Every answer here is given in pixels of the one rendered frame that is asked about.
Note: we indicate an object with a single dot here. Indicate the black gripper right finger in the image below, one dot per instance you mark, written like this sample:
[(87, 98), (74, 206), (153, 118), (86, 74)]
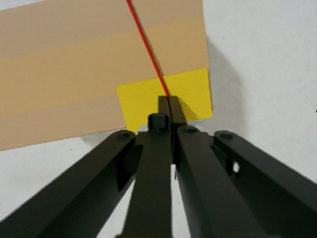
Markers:
[(270, 200)]

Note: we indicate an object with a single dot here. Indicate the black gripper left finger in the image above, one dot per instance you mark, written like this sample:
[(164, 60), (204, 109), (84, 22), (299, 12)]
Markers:
[(79, 201)]

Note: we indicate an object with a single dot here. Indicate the brown cardboard box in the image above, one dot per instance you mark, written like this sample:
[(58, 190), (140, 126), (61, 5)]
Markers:
[(60, 62)]

